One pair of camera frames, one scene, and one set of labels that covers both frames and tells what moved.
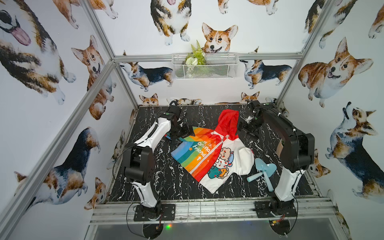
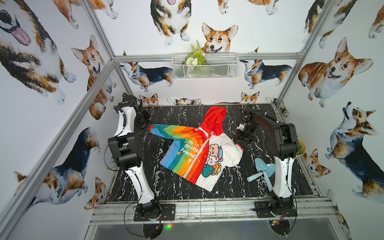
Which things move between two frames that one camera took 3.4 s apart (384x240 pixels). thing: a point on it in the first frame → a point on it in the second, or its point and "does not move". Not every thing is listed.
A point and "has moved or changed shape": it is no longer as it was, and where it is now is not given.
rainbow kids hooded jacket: (211, 155) has moved or changed shape
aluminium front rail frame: (321, 209) does not move
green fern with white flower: (197, 57) does not move
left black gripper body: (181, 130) → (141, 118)
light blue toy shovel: (267, 170) does not move
